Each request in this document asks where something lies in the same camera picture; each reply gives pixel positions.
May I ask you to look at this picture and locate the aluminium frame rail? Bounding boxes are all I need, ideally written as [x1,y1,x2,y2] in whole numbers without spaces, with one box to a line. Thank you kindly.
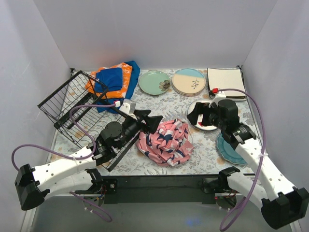
[20,188,302,232]

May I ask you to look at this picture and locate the mint green flower plate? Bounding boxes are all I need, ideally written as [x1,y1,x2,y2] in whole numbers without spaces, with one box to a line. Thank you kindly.
[139,70,170,96]

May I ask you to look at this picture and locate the pink navy patterned shorts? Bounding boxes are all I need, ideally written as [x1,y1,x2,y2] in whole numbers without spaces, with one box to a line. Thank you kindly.
[137,118,194,167]

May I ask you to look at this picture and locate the black wire dish rack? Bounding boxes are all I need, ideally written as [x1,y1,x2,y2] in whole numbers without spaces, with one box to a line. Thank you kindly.
[37,70,140,173]

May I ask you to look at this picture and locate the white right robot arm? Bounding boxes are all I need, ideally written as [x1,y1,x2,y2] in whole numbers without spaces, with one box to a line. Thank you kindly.
[187,99,309,230]

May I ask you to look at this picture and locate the blue and orange cloth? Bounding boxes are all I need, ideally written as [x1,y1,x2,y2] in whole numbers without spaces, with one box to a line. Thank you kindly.
[85,60,140,105]

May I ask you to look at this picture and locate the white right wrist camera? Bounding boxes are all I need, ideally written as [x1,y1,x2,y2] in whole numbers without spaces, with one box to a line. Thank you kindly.
[209,88,226,108]

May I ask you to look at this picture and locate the watermelon pattern round plate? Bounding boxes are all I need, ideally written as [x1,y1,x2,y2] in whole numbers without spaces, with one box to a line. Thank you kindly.
[187,99,218,132]

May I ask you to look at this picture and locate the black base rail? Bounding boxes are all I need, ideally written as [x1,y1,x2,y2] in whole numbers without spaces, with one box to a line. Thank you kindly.
[74,175,248,205]

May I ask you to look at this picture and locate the cream and pink plate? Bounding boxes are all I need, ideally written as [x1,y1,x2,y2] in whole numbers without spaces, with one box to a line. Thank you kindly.
[172,85,203,97]

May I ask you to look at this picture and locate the cream round plate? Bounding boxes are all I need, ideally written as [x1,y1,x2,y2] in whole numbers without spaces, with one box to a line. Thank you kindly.
[171,68,206,94]

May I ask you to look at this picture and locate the teal round plate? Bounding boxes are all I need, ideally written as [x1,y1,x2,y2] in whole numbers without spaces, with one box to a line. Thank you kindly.
[217,134,247,166]

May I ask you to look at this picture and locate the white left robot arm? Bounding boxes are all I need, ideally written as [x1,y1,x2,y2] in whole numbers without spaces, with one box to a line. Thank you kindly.
[14,110,163,211]

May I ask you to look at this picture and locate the floral table mat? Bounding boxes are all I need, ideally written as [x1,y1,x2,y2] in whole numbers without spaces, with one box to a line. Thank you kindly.
[45,68,271,175]

